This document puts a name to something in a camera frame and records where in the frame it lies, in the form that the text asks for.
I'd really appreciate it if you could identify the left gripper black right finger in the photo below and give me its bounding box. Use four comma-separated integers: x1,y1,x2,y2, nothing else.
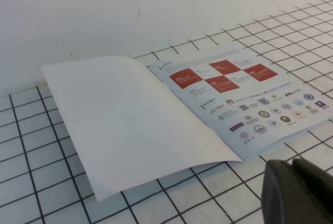
291,157,333,224

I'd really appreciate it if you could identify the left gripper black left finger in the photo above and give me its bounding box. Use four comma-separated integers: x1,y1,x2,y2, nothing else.
261,159,308,224

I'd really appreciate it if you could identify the AgileX robot brochure book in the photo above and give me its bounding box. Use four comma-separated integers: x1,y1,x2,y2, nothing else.
40,48,333,202

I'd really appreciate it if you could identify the white black-grid tablecloth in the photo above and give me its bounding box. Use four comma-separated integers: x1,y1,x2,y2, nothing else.
0,0,333,224

